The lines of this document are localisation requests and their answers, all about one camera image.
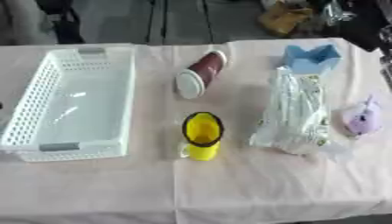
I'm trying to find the blue open paper box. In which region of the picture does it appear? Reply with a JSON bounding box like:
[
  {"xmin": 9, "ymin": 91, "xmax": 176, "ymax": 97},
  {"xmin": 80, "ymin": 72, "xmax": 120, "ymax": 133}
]
[{"xmin": 280, "ymin": 44, "xmax": 343, "ymax": 75}]

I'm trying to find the yellow mug black rim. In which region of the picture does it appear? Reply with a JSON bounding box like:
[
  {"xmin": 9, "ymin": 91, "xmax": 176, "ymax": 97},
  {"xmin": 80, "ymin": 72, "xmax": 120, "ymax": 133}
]
[{"xmin": 178, "ymin": 111, "xmax": 226, "ymax": 162}]

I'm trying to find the brown paper cup white lid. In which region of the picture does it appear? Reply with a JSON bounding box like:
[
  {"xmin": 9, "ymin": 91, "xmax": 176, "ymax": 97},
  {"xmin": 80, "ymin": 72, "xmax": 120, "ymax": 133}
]
[{"xmin": 174, "ymin": 50, "xmax": 230, "ymax": 100}]

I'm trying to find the clear plastic packaging bag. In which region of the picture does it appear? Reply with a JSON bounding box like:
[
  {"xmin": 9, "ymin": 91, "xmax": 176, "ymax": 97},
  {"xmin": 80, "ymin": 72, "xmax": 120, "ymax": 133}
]
[{"xmin": 248, "ymin": 66, "xmax": 334, "ymax": 156}]

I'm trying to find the white perforated plastic basket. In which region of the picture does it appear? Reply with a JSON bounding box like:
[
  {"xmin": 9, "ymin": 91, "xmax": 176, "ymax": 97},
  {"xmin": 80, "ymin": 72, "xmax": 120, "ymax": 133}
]
[{"xmin": 0, "ymin": 47, "xmax": 138, "ymax": 163}]

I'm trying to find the yellow-brown bag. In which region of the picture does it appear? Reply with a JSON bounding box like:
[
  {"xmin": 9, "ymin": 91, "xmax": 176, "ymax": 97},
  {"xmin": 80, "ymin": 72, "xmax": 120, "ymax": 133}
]
[{"xmin": 257, "ymin": 2, "xmax": 314, "ymax": 37}]

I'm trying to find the black bag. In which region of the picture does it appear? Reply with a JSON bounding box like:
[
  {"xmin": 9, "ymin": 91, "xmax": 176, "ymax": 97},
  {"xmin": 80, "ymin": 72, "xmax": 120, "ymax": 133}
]
[{"xmin": 337, "ymin": 0, "xmax": 392, "ymax": 53}]

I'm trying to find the dark bag with strap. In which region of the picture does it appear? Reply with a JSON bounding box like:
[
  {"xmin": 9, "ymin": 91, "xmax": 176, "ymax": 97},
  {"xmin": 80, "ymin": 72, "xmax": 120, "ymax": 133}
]
[{"xmin": 33, "ymin": 0, "xmax": 86, "ymax": 45}]

